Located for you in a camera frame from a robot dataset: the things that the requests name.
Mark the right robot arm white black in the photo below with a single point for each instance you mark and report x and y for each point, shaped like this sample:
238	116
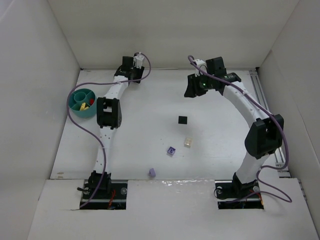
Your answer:
265	133

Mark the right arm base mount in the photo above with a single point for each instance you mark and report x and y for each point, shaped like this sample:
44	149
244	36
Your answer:
228	198

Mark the black square marker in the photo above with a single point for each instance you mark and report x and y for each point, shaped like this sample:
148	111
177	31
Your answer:
183	120

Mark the yellow long lego brick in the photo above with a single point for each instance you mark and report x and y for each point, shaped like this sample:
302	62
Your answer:
83	105

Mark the small lavender lego piece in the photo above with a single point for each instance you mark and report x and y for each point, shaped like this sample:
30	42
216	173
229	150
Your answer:
152	173

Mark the cream lego brick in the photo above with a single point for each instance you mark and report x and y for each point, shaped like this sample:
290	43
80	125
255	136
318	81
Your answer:
188	142

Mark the teal round divided container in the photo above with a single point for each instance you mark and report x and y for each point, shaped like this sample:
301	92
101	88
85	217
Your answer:
77	98

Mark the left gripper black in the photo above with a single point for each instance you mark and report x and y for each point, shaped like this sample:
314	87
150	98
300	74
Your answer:
138	74

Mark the purple square lego brick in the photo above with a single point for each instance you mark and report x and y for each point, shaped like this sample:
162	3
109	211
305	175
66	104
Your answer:
171	151

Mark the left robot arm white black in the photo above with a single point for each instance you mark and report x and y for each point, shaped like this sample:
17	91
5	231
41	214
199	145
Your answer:
109	119

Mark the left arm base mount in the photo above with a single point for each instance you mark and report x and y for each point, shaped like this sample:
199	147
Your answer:
115	200

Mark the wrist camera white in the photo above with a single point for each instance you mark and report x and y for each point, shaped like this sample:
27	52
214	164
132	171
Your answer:
201	64
138	60

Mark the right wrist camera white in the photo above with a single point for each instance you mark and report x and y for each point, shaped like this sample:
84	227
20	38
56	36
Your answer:
201	64

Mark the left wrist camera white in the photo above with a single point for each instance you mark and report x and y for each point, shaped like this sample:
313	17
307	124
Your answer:
138	60

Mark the aluminium rail right side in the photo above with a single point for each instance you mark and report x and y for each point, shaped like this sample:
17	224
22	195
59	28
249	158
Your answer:
282	152

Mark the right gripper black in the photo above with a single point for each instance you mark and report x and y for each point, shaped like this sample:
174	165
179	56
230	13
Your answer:
191	85

